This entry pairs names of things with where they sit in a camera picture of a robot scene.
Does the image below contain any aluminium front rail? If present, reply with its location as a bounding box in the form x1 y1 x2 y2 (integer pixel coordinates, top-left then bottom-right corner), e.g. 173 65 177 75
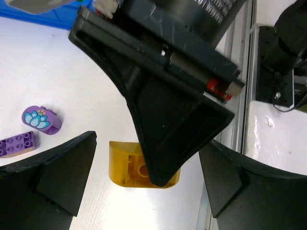
196 0 254 230

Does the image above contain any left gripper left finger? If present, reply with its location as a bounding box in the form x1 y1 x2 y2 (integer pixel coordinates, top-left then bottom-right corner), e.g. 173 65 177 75
0 131 97 230

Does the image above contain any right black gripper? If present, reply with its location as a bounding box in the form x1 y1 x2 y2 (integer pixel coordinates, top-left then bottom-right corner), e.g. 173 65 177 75
116 0 245 101

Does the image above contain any purple rectangular lego brick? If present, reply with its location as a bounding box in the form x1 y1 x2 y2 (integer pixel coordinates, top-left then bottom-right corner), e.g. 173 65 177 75
0 131 36 158

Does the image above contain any blue compartment bin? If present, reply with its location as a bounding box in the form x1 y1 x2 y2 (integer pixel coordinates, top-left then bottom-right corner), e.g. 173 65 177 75
0 0 94 30

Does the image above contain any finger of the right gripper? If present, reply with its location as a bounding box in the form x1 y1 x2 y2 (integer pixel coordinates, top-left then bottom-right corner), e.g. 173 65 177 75
69 7 234 186

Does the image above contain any small yellow sloped lego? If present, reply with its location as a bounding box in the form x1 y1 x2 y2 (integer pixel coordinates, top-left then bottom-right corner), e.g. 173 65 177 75
109 141 180 189

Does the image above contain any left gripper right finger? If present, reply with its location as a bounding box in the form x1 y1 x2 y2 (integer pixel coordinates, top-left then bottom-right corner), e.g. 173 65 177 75
199 140 307 230

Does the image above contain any purple round flower lego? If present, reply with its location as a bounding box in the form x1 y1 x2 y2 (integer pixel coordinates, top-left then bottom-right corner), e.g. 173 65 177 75
22 105 62 135

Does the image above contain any white taped panel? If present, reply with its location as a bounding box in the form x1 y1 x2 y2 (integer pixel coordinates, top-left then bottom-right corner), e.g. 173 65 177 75
245 101 307 175

